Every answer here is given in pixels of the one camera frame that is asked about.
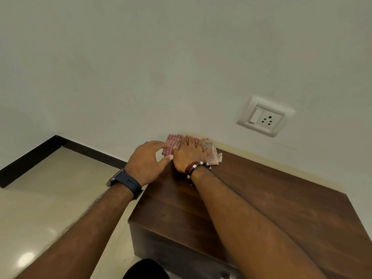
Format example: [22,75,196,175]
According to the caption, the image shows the person's left hand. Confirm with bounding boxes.
[124,141,174,188]

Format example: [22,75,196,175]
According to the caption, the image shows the person's right forearm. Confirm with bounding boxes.
[190,168,328,279]

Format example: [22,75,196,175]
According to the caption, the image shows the black skirting board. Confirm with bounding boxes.
[0,135,127,189]

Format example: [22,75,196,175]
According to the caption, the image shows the person's left forearm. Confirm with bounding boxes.
[15,183,135,279]

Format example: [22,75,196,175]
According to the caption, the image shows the person's right hand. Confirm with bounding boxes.
[172,136,212,173]

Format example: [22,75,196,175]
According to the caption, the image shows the person's black trousers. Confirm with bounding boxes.
[122,258,171,279]

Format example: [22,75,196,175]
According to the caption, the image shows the pink checkered cloth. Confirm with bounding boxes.
[162,134,223,166]

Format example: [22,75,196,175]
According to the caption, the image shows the maroon beaded bracelet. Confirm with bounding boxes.
[185,161,212,186]

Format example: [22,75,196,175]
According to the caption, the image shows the brown wooden cabinet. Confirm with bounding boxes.
[128,148,372,279]

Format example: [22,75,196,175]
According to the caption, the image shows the white wall socket with switch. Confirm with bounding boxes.
[237,96,295,138]

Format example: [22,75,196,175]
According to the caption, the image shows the dark blue wrist watch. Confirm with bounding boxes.
[106,168,144,201]

